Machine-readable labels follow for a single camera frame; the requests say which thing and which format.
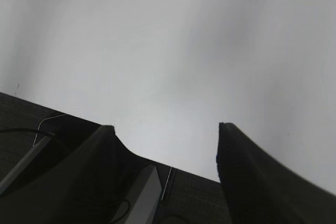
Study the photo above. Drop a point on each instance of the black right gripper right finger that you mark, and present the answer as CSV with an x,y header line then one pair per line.
x,y
259,189

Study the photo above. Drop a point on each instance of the grey table frame leg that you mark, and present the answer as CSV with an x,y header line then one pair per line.
x,y
140,203

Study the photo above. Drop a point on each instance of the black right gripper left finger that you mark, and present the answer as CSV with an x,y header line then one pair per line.
x,y
77,180

